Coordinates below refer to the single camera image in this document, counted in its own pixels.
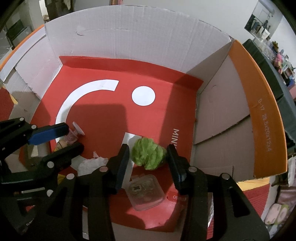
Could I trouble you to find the pastel plush slippers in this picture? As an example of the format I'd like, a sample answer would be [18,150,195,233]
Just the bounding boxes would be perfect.
[264,204,289,226]

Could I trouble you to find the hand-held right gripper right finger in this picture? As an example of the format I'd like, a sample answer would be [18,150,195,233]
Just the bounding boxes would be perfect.
[166,144,271,241]

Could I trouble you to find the wall mirror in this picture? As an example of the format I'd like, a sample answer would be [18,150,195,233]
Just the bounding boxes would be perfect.
[244,0,284,39]

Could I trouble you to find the row of toiletry bottles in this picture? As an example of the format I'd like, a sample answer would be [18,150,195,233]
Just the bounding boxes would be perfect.
[264,39,296,86]

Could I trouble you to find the clear plastic box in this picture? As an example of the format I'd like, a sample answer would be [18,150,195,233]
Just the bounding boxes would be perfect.
[126,175,166,211]

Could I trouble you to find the dark cloth covered table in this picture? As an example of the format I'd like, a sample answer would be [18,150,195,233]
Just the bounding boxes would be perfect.
[243,39,296,149]

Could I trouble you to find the cardboard box with red base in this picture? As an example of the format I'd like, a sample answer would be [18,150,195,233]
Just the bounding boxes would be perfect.
[0,2,288,241]

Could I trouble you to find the green plush toy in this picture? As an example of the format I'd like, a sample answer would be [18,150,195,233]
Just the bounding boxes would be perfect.
[131,137,167,171]

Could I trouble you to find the pink small toy cup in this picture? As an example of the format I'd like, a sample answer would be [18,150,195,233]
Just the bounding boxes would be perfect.
[66,122,85,144]

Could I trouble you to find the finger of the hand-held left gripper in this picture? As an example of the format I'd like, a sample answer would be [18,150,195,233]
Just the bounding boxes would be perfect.
[0,117,70,160]
[0,142,84,184]

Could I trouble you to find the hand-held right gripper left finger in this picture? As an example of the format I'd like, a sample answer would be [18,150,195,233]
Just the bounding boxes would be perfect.
[37,144,130,241]

